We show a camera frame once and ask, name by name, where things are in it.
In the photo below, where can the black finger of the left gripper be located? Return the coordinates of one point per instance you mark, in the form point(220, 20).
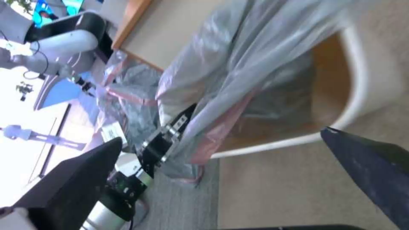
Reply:
point(172, 151)
point(184, 118)

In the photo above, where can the white trash can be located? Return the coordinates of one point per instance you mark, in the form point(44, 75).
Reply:
point(348, 95)

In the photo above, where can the wood-edged table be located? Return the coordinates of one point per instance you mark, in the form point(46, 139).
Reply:
point(140, 31)

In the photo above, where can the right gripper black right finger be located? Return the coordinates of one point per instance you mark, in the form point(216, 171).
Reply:
point(374, 167)

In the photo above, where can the white robot torso shell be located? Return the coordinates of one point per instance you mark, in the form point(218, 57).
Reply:
point(64, 40)

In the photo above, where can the crumpled grey plastic bag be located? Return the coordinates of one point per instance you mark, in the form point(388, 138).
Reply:
point(134, 95)

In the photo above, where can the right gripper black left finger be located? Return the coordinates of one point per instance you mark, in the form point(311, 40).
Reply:
point(70, 182)

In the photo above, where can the blue panel with white rim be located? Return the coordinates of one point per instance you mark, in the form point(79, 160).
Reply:
point(64, 93)

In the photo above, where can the grey translucent garbage bag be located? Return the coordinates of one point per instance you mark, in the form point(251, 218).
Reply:
point(243, 72)

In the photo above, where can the small white labelled box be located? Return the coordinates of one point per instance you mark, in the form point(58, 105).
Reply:
point(112, 131)

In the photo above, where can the colourful display screen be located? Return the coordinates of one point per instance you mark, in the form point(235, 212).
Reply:
point(51, 9)

